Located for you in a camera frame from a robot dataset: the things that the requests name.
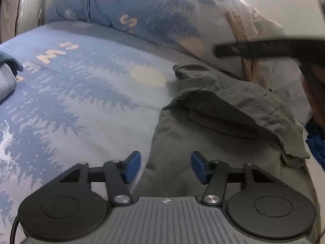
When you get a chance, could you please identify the grey t-shirt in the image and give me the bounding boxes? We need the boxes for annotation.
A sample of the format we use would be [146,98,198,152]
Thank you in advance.
[132,64,321,242]

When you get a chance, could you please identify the folded light blue clothes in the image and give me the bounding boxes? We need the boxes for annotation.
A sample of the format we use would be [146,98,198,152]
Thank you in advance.
[0,51,24,101]

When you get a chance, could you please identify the beige garment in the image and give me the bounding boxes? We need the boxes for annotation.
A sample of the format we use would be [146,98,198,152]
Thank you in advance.
[226,10,262,82]

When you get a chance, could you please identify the blue forest print bedsheet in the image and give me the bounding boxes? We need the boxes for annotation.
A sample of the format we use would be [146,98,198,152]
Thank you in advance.
[0,20,325,244]

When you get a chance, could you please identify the blue garment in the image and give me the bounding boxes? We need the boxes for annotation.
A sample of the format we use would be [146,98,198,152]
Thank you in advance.
[305,118,325,170]

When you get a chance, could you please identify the blue forest print duvet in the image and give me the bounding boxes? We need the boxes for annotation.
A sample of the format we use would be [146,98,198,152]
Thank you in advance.
[45,0,312,124]

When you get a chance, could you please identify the black cable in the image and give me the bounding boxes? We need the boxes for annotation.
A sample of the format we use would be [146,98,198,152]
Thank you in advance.
[9,214,21,244]

